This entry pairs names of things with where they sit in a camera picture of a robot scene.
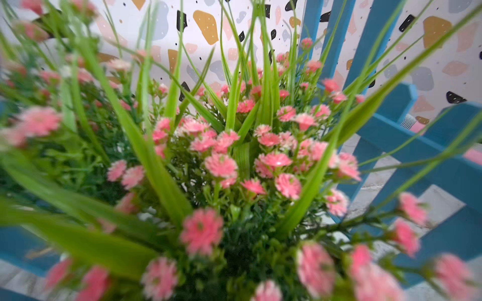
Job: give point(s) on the blue white wooden rack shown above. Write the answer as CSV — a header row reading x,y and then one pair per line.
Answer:
x,y
201,37

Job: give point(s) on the pink flower pot front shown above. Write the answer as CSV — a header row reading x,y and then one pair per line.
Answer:
x,y
155,193

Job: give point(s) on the pink toy microphone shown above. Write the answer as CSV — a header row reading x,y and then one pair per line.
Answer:
x,y
411,123

